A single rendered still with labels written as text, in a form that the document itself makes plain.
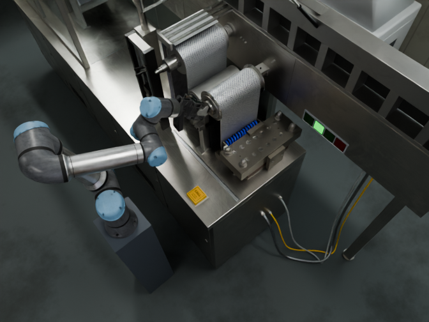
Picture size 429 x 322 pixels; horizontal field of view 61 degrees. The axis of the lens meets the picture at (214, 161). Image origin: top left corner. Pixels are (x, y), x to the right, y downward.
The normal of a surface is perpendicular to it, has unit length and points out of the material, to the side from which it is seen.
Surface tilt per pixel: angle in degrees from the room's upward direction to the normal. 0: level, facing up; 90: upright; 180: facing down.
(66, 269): 0
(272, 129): 0
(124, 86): 0
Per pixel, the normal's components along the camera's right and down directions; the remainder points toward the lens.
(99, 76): -0.02, -0.52
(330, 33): -0.78, 0.55
